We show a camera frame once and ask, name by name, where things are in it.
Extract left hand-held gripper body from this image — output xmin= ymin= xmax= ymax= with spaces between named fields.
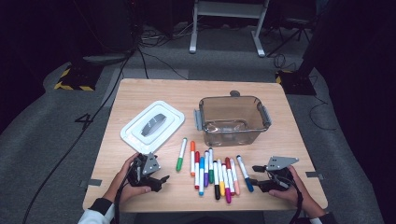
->
xmin=126 ymin=152 xmax=163 ymax=188

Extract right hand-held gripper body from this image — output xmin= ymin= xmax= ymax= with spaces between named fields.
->
xmin=258 ymin=156 xmax=300 ymax=193

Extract dark blue marker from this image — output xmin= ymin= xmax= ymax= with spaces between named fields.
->
xmin=235 ymin=154 xmax=255 ymax=193

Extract pink marker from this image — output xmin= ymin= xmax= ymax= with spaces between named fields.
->
xmin=230 ymin=158 xmax=241 ymax=196

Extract light green marker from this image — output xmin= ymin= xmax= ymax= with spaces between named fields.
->
xmin=176 ymin=137 xmax=189 ymax=173

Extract dark red marker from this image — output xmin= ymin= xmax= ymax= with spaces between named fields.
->
xmin=224 ymin=157 xmax=235 ymax=196

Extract magenta marker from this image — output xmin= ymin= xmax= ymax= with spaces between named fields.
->
xmin=221 ymin=162 xmax=233 ymax=204

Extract yellow marker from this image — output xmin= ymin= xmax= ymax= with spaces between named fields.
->
xmin=217 ymin=159 xmax=226 ymax=197

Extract black marker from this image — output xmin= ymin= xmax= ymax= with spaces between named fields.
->
xmin=212 ymin=161 xmax=221 ymax=201

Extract light blue marker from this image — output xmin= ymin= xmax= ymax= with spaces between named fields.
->
xmin=199 ymin=156 xmax=205 ymax=197

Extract orange marker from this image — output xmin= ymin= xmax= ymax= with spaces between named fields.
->
xmin=190 ymin=140 xmax=196 ymax=177

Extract clear plastic storage box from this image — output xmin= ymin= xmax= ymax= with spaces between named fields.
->
xmin=193 ymin=94 xmax=273 ymax=147

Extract white lid with grey handle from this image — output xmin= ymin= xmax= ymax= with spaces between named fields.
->
xmin=120 ymin=100 xmax=186 ymax=156

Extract person's right hand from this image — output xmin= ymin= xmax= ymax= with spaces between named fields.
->
xmin=269 ymin=165 xmax=313 ymax=210

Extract person's left hand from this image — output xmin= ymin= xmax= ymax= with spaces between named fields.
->
xmin=103 ymin=151 xmax=153 ymax=203

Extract grey tape piece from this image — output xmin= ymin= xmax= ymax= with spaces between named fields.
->
xmin=79 ymin=178 xmax=103 ymax=189
xmin=305 ymin=171 xmax=325 ymax=181

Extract black hazard-striped stand base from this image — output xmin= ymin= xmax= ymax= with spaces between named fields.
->
xmin=275 ymin=69 xmax=317 ymax=96
xmin=53 ymin=63 xmax=104 ymax=92

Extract grey flat stand foot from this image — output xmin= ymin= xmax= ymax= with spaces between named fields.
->
xmin=82 ymin=53 xmax=134 ymax=66

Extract black tripod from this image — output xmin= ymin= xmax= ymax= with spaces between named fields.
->
xmin=267 ymin=18 xmax=312 ymax=58

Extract right hand-held gripper cable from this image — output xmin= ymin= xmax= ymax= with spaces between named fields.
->
xmin=289 ymin=181 xmax=304 ymax=224

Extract hand-held gripper cable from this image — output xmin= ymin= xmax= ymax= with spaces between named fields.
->
xmin=113 ymin=176 xmax=130 ymax=224
xmin=289 ymin=181 xmax=304 ymax=224

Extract left hand-held gripper cable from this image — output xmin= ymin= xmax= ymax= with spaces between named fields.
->
xmin=113 ymin=176 xmax=130 ymax=224

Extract thin black looped cable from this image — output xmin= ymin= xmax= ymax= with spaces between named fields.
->
xmin=308 ymin=94 xmax=338 ymax=132

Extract long black floor cable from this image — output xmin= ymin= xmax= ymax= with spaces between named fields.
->
xmin=21 ymin=49 xmax=136 ymax=224

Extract coiled black cable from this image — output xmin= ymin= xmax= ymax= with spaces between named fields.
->
xmin=273 ymin=53 xmax=297 ymax=72

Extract thin black floor cable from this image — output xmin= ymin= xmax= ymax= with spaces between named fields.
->
xmin=141 ymin=50 xmax=190 ymax=81

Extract tangle of cables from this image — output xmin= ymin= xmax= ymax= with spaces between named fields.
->
xmin=139 ymin=22 xmax=194 ymax=48

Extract white metal stand frame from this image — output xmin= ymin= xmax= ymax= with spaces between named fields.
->
xmin=189 ymin=0 xmax=271 ymax=58

